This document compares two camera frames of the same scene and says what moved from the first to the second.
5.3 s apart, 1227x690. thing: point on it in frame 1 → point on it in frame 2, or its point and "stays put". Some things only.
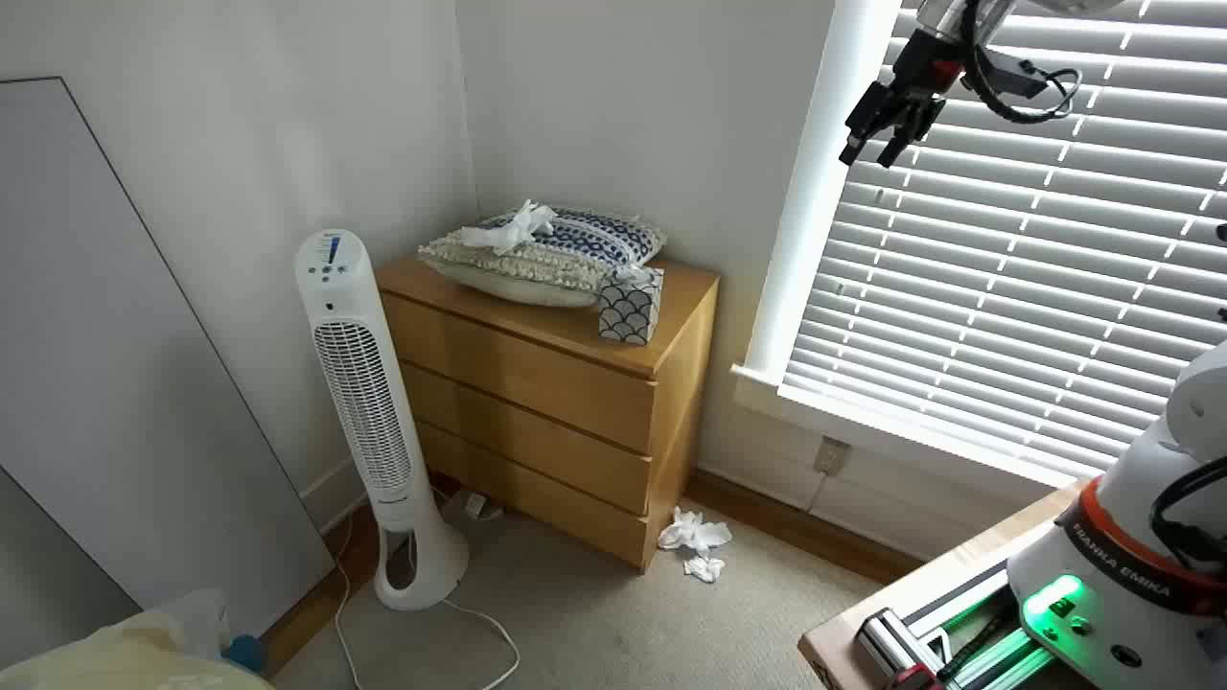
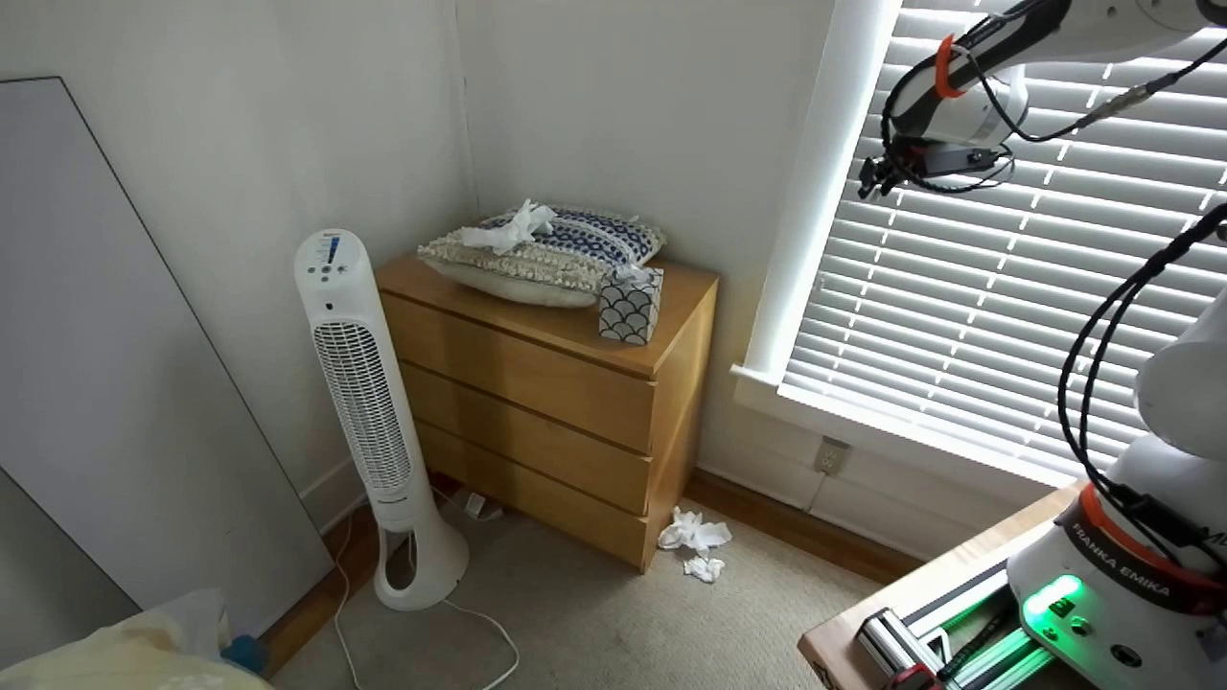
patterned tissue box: [630, 305] stays put
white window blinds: [1042, 279] stays put
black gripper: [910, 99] → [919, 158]
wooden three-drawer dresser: [530, 416] stays put
